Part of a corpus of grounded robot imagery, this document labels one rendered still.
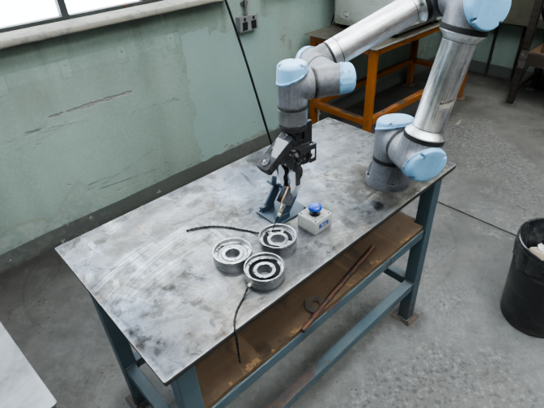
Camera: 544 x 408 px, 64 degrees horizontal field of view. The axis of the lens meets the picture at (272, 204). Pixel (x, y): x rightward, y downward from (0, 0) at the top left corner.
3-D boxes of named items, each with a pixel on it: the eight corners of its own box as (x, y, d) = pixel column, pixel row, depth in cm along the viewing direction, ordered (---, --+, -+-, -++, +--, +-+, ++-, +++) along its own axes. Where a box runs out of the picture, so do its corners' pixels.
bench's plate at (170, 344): (165, 388, 90) (163, 383, 89) (56, 252, 127) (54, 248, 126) (456, 168, 154) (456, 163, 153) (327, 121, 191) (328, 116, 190)
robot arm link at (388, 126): (398, 142, 147) (404, 105, 139) (419, 162, 137) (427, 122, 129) (366, 149, 145) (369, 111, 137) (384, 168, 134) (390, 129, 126)
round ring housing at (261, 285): (263, 257, 118) (262, 246, 116) (293, 275, 112) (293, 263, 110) (236, 279, 112) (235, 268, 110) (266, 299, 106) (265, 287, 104)
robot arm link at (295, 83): (316, 64, 99) (280, 70, 97) (315, 109, 105) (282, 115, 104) (304, 55, 105) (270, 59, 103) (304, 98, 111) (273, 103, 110)
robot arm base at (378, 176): (382, 163, 156) (385, 138, 150) (419, 179, 146) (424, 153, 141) (355, 180, 148) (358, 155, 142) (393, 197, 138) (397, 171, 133)
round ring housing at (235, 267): (206, 263, 117) (204, 252, 115) (233, 243, 124) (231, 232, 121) (233, 281, 112) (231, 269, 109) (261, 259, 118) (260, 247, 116)
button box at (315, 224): (315, 235, 125) (316, 223, 122) (298, 225, 129) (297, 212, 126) (333, 223, 129) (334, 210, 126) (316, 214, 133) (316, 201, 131)
